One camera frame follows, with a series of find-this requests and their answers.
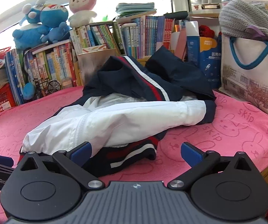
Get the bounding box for row of blue-spined books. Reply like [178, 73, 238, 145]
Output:
[120, 15, 175, 60]

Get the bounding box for grey knitted cloth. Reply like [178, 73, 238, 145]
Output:
[219, 0, 268, 47]

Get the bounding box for pink white bunny plush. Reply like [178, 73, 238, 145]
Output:
[67, 0, 103, 28]

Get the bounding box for dark pouch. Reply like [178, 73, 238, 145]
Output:
[163, 11, 190, 21]

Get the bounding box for navy white red jacket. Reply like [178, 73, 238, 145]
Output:
[19, 46, 217, 178]

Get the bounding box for blue plush toy white ears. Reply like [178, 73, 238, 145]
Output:
[12, 0, 53, 50]

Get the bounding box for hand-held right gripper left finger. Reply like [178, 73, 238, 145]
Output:
[15, 142, 105, 190]

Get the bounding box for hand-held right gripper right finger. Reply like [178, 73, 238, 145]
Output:
[167, 142, 258, 190]

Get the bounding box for small blue plush ball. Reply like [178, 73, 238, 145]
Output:
[22, 82, 36, 101]

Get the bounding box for blue printed box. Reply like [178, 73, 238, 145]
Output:
[186, 35, 222, 89]

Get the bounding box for round blue plush toy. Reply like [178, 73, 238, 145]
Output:
[40, 3, 72, 44]

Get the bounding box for white blue tall carton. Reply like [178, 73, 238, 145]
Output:
[185, 21, 200, 62]

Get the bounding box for pink folder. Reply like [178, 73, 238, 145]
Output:
[175, 27, 188, 61]

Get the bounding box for stack of green booklets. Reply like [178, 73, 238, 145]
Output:
[115, 2, 158, 18]

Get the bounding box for miniature black bicycle model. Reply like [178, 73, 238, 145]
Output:
[33, 77, 62, 98]

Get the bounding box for silvery grey box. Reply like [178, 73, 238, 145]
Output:
[78, 49, 118, 86]

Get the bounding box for purple cloth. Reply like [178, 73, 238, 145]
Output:
[245, 25, 268, 41]

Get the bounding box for white tote bag blue handles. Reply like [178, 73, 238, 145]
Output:
[218, 35, 268, 123]

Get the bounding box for red knitted item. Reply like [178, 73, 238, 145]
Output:
[199, 24, 216, 38]

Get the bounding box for pink bunny-print blanket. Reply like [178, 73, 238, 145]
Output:
[0, 85, 268, 224]

